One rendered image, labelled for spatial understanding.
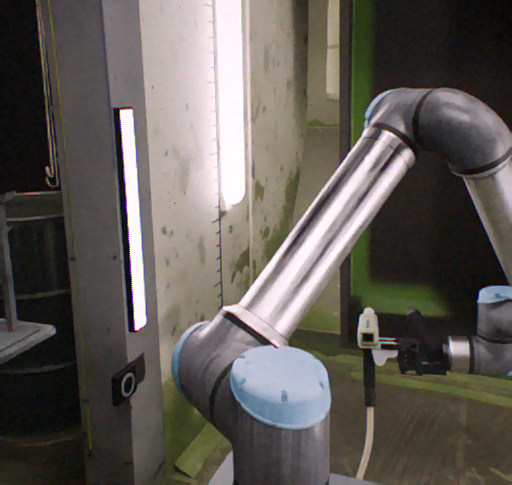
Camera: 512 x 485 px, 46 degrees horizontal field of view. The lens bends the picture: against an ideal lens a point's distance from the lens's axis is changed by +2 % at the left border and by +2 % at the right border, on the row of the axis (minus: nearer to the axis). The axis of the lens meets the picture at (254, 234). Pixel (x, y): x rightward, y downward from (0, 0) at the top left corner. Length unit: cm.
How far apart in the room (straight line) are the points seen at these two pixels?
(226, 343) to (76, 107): 89
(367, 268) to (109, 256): 103
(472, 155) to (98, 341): 118
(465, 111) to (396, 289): 131
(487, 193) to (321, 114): 223
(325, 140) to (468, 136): 224
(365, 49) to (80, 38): 89
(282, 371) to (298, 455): 12
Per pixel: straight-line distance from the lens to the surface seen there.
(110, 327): 180
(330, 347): 299
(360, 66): 207
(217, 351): 104
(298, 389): 89
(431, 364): 161
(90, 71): 168
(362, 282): 235
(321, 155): 330
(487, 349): 159
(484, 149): 114
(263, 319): 106
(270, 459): 93
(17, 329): 149
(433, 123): 114
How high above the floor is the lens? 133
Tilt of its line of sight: 14 degrees down
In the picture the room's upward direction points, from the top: 1 degrees counter-clockwise
